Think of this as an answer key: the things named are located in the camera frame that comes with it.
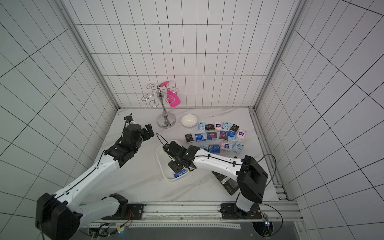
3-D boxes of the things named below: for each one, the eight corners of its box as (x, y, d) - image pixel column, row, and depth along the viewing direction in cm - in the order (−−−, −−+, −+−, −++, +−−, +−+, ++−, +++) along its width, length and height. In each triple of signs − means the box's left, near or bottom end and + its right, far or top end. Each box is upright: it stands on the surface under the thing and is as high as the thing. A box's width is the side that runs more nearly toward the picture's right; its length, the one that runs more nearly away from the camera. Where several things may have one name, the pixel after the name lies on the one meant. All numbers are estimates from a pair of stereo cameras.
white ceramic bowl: (188, 129, 107) (187, 125, 103) (180, 122, 111) (180, 118, 108) (198, 123, 111) (198, 119, 107) (190, 116, 115) (190, 112, 112)
